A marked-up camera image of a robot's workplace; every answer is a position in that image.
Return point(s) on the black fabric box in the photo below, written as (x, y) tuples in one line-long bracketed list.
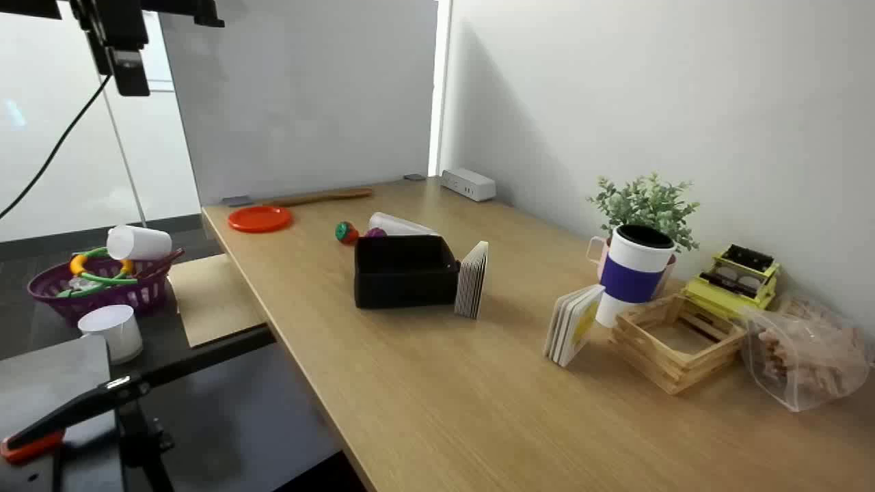
[(399, 275)]

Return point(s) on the white power socket box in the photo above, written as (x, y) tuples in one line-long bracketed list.
[(468, 184)]

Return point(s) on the grey sponge block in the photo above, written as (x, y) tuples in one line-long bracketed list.
[(472, 279)]

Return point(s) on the long wooden stick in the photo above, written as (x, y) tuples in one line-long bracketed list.
[(319, 196)]

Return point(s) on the stack of white cards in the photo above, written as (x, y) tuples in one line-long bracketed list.
[(573, 327)]

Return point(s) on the orange plastic plate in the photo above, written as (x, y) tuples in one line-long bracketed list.
[(260, 219)]

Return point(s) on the white mug blue band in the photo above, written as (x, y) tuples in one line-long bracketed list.
[(629, 278)]

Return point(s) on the small green artificial plant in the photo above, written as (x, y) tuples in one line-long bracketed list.
[(647, 210)]

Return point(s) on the brown cardboard sheet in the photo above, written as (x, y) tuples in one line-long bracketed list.
[(214, 296)]

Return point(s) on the wooden stick tray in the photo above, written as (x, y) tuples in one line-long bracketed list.
[(665, 374)]

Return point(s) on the yellow black toy block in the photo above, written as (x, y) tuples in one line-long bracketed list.
[(734, 278)]

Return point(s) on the purple plastic basket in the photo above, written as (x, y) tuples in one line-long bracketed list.
[(100, 300)]

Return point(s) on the yellow green toy rings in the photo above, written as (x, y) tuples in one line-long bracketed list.
[(92, 278)]

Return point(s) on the plastic bag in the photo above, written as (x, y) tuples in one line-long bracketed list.
[(808, 360)]

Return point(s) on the grey flat pad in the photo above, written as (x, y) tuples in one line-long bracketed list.
[(49, 385)]

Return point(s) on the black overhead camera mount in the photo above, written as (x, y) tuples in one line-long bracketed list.
[(123, 36)]

